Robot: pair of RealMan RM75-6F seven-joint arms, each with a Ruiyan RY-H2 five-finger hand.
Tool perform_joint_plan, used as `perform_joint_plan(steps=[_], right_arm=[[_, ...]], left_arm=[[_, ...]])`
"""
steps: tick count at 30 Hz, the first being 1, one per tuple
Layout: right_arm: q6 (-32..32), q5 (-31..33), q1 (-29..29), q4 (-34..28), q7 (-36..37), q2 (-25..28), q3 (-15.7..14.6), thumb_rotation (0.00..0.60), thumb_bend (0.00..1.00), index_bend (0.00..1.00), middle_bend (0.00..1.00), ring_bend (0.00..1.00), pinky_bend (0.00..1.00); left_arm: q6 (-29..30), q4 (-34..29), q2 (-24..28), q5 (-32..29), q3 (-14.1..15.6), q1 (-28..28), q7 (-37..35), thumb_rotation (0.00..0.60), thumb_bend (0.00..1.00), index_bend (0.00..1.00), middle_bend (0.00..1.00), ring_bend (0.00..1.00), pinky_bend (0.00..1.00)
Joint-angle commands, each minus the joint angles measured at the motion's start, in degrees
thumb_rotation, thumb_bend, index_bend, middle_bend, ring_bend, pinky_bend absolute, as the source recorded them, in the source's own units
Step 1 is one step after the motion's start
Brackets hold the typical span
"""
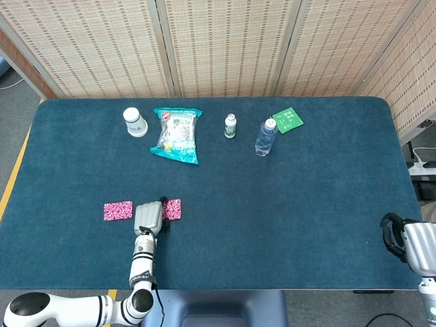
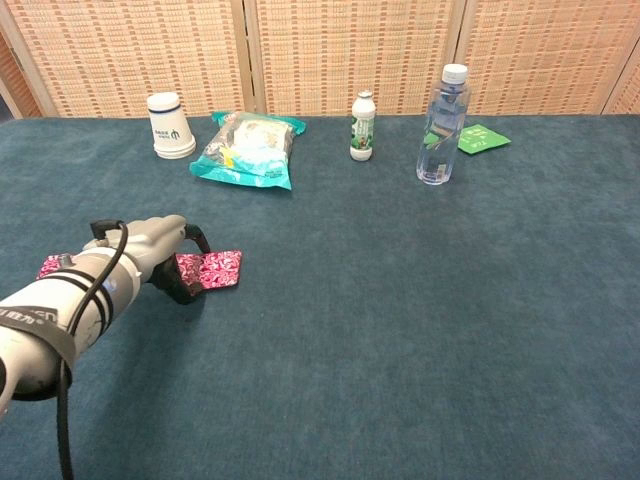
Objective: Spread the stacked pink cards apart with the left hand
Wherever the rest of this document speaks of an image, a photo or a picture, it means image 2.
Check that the small white drink bottle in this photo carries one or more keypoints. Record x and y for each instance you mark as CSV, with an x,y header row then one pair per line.
x,y
363,127

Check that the teal snack bag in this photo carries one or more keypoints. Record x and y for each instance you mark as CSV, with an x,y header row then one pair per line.
x,y
247,152

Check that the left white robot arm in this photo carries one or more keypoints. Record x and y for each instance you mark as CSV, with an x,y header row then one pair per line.
x,y
55,320

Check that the teal table cloth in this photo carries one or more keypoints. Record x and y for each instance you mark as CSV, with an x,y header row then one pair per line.
x,y
375,325

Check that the green sachet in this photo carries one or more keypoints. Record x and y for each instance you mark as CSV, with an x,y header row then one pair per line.
x,y
484,139

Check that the woven bamboo folding screen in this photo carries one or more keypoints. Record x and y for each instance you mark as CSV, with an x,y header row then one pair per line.
x,y
320,55

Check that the left black grey robot hand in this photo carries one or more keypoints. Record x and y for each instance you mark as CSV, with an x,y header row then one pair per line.
x,y
150,242

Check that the clear plastic water bottle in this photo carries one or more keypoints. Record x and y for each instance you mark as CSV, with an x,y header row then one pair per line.
x,y
442,135

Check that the white paper cup stack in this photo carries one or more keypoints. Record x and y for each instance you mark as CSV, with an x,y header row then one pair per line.
x,y
171,131

